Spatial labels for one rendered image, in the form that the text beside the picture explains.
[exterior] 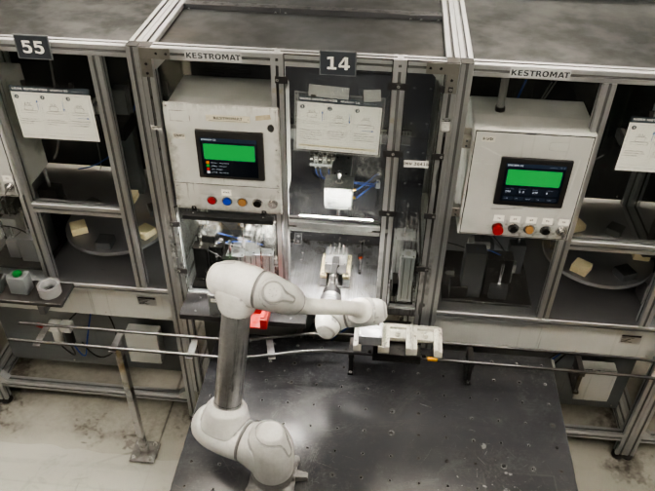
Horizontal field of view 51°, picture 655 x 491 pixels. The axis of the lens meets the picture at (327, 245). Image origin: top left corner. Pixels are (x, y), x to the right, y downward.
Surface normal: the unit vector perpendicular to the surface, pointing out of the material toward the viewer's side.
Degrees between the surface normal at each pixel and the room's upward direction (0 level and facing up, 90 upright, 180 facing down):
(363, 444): 0
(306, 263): 0
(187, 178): 90
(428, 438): 0
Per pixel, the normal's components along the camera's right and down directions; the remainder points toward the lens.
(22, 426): 0.01, -0.78
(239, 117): -0.10, 0.62
